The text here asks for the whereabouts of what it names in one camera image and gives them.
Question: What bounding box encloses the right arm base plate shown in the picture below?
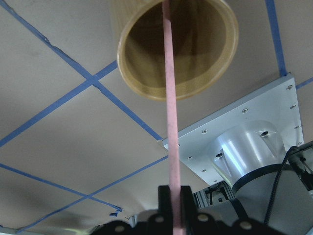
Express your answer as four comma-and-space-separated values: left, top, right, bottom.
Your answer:
178, 74, 303, 185

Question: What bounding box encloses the pink chopstick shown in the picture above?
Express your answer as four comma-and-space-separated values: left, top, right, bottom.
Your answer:
162, 0, 185, 235

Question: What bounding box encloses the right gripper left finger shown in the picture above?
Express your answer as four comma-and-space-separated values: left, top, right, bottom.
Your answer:
157, 185, 173, 227

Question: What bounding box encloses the bamboo cylinder holder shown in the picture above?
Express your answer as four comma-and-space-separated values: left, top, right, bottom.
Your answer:
109, 0, 239, 101

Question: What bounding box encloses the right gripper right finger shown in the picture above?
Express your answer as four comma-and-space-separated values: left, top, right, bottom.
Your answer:
180, 186, 198, 228

